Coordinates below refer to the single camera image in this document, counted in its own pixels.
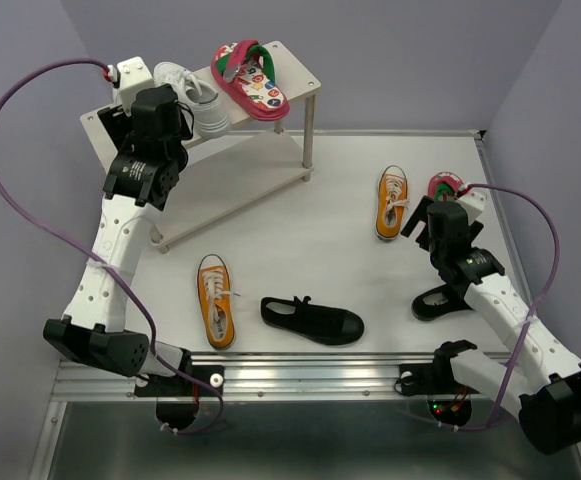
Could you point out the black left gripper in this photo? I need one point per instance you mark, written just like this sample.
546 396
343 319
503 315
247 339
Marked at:
118 126

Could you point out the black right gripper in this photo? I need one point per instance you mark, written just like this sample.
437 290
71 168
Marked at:
421 213

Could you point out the colourful pink slipper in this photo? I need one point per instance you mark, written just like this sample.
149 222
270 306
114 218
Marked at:
245 71
444 186

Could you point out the white sneaker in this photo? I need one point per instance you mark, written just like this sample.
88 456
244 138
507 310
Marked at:
210 118

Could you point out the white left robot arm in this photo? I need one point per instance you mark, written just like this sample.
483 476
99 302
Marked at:
145 170

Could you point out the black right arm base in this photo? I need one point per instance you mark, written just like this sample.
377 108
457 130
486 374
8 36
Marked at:
450 404

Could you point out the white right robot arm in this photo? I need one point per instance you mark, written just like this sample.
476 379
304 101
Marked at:
540 386

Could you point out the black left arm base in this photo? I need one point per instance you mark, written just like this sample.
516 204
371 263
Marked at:
183 407

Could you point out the orange sneaker near shelf side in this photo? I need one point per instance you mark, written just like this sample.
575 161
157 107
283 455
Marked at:
393 199

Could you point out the white wooden shoe shelf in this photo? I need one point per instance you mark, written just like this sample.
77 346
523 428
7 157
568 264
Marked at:
229 173

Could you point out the black sneaker right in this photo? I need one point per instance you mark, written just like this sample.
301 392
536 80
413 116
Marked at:
437 302

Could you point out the black sneaker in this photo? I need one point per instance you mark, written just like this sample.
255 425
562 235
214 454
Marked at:
437 302
321 324

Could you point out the black sneaker centre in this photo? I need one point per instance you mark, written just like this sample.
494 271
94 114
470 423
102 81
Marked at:
321 324

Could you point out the orange sneaker front left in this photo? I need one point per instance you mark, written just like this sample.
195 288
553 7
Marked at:
214 294

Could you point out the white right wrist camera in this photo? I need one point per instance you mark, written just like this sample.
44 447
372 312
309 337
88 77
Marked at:
473 201

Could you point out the aluminium mounting rail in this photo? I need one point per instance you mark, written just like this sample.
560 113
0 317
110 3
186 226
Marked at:
259 378

